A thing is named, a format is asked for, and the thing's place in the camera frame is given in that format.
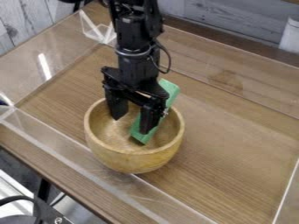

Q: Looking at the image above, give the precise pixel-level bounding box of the clear acrylic tray wall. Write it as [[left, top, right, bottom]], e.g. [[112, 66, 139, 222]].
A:
[[0, 5, 299, 224]]

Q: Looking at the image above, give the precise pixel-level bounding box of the green rectangular block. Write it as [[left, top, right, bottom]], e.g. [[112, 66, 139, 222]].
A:
[[130, 79, 180, 144]]

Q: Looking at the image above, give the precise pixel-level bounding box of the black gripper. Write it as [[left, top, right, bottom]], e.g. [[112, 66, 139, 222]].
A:
[[102, 49, 170, 135]]

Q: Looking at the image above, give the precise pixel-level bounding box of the brown wooden bowl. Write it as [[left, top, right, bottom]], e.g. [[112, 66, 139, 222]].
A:
[[84, 98, 186, 174]]

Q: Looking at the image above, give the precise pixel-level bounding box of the black table leg bracket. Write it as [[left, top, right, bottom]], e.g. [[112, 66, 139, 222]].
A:
[[34, 178, 74, 224]]

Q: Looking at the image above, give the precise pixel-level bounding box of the black cable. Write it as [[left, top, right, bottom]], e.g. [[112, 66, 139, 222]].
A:
[[0, 195, 44, 224]]

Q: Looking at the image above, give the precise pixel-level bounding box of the white cylindrical container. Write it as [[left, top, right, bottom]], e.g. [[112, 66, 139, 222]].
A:
[[279, 15, 299, 54]]

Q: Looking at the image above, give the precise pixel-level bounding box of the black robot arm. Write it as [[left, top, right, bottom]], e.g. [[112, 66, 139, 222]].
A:
[[102, 0, 170, 134]]

